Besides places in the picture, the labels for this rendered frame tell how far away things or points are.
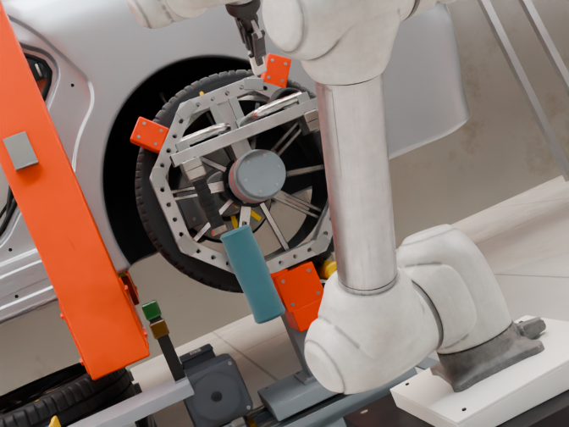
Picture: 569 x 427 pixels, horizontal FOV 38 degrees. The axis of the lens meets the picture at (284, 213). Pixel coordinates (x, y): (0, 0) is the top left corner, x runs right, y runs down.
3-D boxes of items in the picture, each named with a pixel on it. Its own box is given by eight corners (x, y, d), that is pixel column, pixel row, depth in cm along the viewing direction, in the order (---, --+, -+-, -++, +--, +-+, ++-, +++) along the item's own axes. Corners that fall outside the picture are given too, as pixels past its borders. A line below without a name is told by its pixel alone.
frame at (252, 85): (370, 230, 248) (299, 59, 247) (376, 229, 242) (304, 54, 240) (201, 303, 238) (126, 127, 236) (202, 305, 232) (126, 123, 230)
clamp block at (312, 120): (319, 130, 227) (312, 111, 227) (328, 124, 218) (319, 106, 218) (302, 136, 226) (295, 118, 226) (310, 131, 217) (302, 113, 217)
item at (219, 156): (287, 204, 295) (234, 130, 292) (291, 203, 287) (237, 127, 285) (214, 258, 289) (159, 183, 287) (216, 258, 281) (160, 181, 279)
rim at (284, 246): (130, 154, 261) (209, 294, 264) (130, 145, 238) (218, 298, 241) (268, 80, 270) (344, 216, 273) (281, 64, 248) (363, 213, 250)
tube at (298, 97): (296, 112, 240) (282, 77, 239) (311, 100, 221) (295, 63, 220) (240, 135, 236) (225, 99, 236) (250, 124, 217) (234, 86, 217)
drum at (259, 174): (282, 192, 244) (263, 148, 244) (296, 187, 223) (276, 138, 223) (238, 211, 241) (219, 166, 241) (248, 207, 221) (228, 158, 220)
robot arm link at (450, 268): (532, 313, 154) (482, 205, 153) (461, 360, 146) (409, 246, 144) (476, 317, 168) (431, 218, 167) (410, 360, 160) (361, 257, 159)
